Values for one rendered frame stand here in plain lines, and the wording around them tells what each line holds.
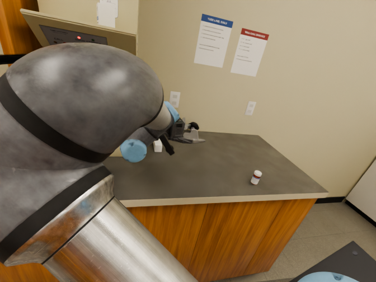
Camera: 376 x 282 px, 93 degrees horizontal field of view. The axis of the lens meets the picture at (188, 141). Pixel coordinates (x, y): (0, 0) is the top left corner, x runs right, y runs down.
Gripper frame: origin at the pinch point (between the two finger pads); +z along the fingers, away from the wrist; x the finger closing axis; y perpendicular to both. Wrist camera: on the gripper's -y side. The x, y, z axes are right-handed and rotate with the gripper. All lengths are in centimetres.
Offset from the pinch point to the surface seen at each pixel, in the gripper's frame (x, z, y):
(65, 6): 25, -47, 39
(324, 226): -15, 180, -123
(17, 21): 24, -60, 32
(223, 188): -13.8, 11.5, -22.9
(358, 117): 21, 192, -5
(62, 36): 18, -48, 30
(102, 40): 14.1, -36.0, 30.9
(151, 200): -12.4, -22.5, -22.1
